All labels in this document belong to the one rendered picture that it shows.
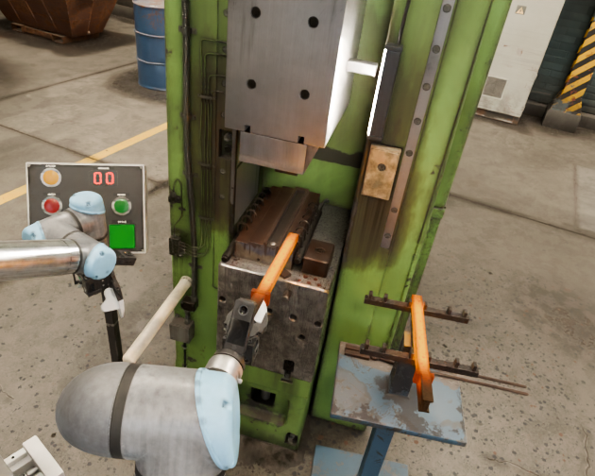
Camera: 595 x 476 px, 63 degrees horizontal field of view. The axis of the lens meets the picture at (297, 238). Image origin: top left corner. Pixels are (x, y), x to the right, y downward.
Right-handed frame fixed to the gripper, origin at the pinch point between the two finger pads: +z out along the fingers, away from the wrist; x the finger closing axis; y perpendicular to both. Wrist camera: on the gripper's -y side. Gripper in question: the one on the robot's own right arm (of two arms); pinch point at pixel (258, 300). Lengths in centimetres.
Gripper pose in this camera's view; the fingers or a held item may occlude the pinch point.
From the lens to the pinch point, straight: 117.5
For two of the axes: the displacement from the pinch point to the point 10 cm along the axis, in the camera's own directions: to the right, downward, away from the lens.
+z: 2.5, -4.9, 8.4
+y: -1.1, 8.4, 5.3
